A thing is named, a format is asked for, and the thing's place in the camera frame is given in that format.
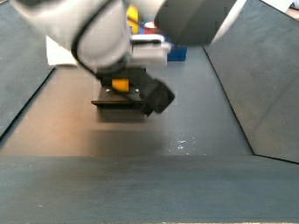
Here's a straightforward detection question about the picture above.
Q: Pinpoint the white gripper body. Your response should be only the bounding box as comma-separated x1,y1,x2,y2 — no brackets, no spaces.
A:
129,34,172,67

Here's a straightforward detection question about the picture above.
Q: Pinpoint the orange arch block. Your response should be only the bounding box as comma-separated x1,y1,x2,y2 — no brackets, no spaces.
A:
112,78,129,93

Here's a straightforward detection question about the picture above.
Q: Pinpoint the tall yellow arch peg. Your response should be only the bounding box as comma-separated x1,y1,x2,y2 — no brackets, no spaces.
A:
125,5,139,34

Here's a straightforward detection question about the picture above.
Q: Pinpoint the black curved fixture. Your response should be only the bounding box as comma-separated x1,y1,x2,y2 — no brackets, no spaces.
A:
91,86,144,109

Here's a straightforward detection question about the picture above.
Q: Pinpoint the red pentagon peg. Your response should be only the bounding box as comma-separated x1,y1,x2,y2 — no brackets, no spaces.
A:
144,22,159,34

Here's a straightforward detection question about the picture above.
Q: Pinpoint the blue shape sorter base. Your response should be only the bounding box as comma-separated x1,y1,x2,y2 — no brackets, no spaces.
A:
167,45,187,61

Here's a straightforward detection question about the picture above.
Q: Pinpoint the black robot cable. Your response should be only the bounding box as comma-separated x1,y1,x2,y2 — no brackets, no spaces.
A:
69,0,115,77

